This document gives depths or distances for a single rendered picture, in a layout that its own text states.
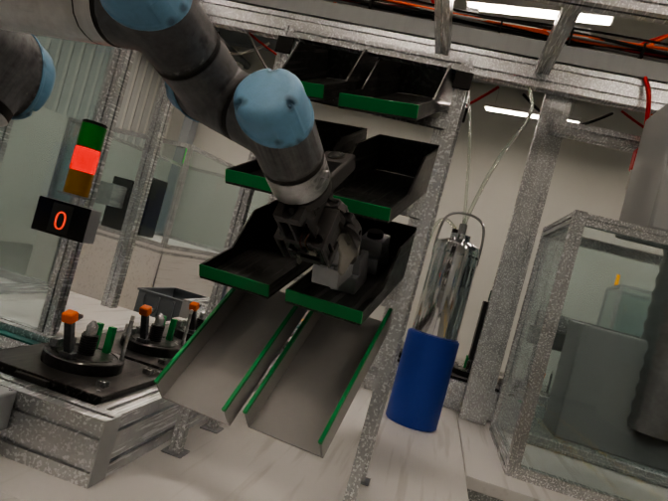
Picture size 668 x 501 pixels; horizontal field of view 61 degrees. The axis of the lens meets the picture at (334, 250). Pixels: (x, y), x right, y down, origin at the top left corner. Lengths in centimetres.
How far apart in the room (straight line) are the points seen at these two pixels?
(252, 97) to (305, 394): 52
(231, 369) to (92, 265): 566
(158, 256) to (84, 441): 520
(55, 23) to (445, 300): 128
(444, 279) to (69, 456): 110
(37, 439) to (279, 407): 36
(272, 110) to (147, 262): 563
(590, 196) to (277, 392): 1088
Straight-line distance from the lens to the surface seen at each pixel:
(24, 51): 94
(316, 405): 93
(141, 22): 58
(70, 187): 129
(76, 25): 65
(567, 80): 212
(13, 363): 109
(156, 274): 611
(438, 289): 168
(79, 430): 96
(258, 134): 59
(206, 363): 100
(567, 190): 1164
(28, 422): 99
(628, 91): 215
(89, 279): 660
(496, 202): 1158
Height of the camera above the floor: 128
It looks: 1 degrees up
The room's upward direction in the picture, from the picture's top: 15 degrees clockwise
